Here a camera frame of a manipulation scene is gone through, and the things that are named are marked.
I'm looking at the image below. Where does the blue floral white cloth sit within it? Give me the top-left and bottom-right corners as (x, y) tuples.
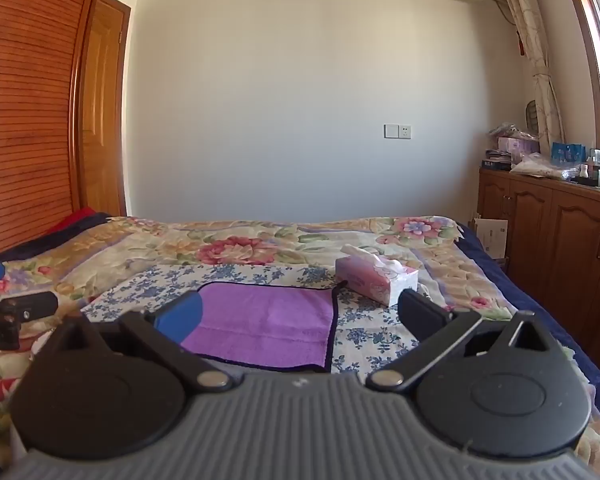
(81, 262), (481, 377)

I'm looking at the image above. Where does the red cloth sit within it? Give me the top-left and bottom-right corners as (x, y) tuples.
(47, 207), (97, 233)

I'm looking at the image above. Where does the clear plastic bag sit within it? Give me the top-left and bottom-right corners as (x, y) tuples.
(510, 152), (583, 181)

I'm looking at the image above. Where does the slatted wooden wardrobe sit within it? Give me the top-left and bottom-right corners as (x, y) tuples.
(0, 0), (109, 262)

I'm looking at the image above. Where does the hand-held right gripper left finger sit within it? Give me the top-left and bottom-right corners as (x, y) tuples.
(45, 291), (237, 394)

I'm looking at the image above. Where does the blue printed box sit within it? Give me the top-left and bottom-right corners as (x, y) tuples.
(551, 141), (587, 165)

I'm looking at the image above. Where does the wooden cabinet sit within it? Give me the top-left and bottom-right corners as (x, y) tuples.
(477, 166), (600, 358)

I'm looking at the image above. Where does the wooden window frame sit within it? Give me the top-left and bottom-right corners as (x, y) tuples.
(557, 0), (600, 148)

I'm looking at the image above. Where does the wooden door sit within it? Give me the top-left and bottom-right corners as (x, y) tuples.
(79, 0), (132, 217)

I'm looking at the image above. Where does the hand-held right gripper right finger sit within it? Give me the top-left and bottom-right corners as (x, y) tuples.
(366, 288), (557, 394)

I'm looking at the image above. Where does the pink tissue box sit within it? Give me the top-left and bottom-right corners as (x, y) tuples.
(335, 244), (420, 307)

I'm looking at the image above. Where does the purple towel black trim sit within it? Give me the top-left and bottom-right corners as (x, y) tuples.
(179, 281), (348, 373)

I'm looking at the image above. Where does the stack of books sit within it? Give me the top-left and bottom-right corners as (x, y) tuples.
(481, 149), (513, 170)

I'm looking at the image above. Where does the patterned beige curtain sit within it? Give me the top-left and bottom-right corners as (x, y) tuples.
(490, 0), (566, 147)

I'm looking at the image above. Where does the floral bedspread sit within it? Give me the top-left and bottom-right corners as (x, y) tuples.
(0, 215), (600, 480)

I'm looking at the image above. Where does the white paper bag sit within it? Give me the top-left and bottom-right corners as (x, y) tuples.
(471, 215), (510, 261)

